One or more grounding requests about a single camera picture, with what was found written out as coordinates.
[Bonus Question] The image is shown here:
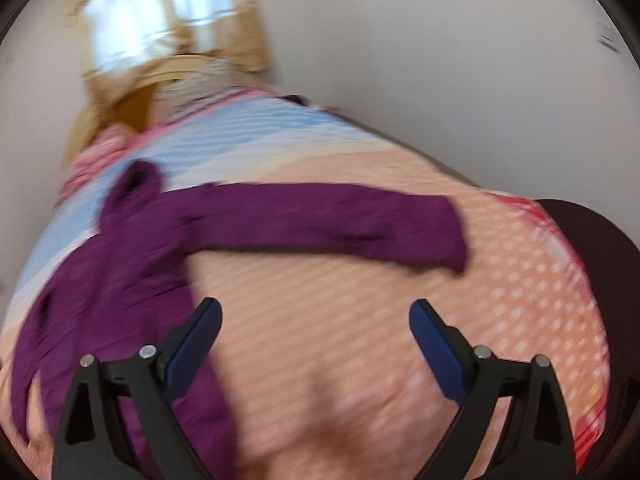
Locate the pink folded blanket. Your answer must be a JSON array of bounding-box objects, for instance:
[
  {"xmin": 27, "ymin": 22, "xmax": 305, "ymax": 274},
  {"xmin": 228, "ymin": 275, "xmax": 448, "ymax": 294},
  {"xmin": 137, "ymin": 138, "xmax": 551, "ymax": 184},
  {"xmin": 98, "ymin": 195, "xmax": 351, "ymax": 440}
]
[{"xmin": 58, "ymin": 122, "xmax": 136, "ymax": 204}]

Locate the wooden headboard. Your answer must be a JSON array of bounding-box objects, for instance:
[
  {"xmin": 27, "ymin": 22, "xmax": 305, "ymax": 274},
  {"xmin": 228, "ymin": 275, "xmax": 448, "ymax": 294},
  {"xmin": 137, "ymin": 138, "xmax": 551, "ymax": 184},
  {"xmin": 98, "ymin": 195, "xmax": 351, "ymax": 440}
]
[{"xmin": 61, "ymin": 54, "xmax": 214, "ymax": 168}]

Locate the purple down jacket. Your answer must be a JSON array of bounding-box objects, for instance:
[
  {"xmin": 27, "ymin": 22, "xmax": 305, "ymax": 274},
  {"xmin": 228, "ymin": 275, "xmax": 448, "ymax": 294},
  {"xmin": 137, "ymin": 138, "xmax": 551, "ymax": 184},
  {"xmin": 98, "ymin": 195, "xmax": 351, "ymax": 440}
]
[{"xmin": 11, "ymin": 160, "xmax": 468, "ymax": 479}]

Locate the grey striped pillow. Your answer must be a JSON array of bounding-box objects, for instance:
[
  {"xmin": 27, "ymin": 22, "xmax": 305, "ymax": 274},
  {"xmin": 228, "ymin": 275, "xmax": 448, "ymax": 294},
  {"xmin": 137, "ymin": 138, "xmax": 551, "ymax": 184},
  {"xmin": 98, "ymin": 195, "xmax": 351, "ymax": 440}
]
[{"xmin": 155, "ymin": 58, "xmax": 247, "ymax": 114}]

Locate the beige window curtain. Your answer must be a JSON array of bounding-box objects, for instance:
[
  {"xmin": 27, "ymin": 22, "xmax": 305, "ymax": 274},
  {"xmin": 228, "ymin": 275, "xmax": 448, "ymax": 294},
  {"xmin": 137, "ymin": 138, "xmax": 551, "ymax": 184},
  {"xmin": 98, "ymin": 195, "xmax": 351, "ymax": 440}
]
[{"xmin": 64, "ymin": 0, "xmax": 271, "ymax": 84}]

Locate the polka dot bed sheet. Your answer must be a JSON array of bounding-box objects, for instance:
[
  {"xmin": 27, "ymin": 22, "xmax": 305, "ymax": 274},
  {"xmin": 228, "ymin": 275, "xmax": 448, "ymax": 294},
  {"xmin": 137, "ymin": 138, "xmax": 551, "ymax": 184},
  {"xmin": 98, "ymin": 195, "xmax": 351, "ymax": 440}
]
[{"xmin": 1, "ymin": 91, "xmax": 610, "ymax": 479}]

